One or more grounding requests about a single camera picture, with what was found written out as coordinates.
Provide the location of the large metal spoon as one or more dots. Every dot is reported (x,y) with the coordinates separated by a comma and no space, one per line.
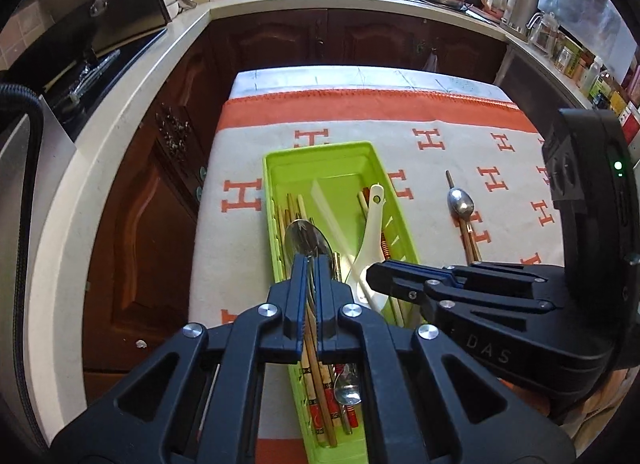
(305,241)

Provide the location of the pile of chopsticks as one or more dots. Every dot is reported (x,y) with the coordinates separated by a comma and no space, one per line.
(325,394)

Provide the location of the white ceramic spoon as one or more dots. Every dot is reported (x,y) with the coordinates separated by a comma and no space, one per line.
(370,234)

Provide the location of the grey built-in appliance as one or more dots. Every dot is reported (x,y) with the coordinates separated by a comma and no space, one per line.
(530,88)

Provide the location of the steel panel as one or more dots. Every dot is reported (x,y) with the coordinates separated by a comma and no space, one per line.
(50,143)

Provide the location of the orange grey printed blanket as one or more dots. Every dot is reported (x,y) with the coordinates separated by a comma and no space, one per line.
(240,254)

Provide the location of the green plastic utensil tray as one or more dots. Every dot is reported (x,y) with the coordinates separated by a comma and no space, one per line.
(340,163)

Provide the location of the row of condiment bottles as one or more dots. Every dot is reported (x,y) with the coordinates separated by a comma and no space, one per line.
(600,83)

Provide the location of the black gas cooktop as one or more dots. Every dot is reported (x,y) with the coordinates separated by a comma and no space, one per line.
(100,78)

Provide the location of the stack of white bowls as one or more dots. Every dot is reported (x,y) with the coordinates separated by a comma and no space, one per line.
(168,2)

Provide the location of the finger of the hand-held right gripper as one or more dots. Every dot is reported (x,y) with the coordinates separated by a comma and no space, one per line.
(500,279)
(410,289)

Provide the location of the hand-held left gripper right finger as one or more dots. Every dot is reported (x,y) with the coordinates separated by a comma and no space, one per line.
(325,294)

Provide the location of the grey dish rag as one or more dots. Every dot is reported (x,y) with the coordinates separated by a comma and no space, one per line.
(186,3)

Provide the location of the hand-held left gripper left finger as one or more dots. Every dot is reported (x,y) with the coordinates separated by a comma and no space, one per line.
(299,294)

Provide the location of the clear plastic bag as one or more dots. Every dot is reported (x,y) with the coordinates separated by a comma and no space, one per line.
(431,62)

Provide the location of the glass jug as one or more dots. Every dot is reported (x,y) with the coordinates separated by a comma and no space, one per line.
(544,32)

